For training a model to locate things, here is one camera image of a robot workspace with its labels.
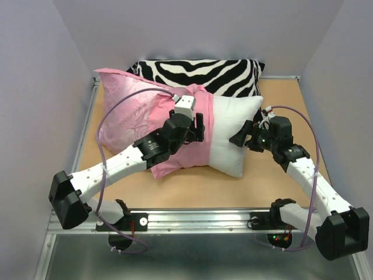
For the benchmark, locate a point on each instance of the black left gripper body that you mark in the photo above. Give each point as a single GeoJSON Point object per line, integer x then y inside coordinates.
{"type": "Point", "coordinates": [189, 136]}

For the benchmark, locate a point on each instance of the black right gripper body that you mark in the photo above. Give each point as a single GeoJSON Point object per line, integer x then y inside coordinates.
{"type": "Point", "coordinates": [259, 139]}

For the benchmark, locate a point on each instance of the pink floral satin pillowcase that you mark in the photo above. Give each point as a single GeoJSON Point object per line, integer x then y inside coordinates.
{"type": "Point", "coordinates": [137, 106]}

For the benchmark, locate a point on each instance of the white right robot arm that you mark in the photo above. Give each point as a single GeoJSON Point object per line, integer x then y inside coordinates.
{"type": "Point", "coordinates": [337, 228]}

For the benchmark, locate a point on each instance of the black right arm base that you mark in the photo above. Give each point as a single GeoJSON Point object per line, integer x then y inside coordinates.
{"type": "Point", "coordinates": [271, 220]}

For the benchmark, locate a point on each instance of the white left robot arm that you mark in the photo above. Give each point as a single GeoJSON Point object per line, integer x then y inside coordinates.
{"type": "Point", "coordinates": [140, 156]}

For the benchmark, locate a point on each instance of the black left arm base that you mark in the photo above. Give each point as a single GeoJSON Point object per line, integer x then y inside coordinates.
{"type": "Point", "coordinates": [121, 224]}

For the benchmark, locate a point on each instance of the zebra print pillow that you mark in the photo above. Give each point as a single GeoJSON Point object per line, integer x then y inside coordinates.
{"type": "Point", "coordinates": [237, 78]}

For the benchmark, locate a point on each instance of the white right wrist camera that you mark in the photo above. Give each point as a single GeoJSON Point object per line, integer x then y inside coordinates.
{"type": "Point", "coordinates": [267, 114]}

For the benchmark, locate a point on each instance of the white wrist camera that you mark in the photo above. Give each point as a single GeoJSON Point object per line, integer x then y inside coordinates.
{"type": "Point", "coordinates": [267, 114]}
{"type": "Point", "coordinates": [185, 105]}

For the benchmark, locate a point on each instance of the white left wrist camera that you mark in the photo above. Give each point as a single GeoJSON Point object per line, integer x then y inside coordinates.
{"type": "Point", "coordinates": [185, 105]}

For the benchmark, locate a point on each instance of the aluminium mounting rail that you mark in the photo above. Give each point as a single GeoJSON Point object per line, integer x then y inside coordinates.
{"type": "Point", "coordinates": [175, 221]}

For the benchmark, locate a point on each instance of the aluminium table frame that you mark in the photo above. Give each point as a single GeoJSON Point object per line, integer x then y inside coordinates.
{"type": "Point", "coordinates": [84, 131]}

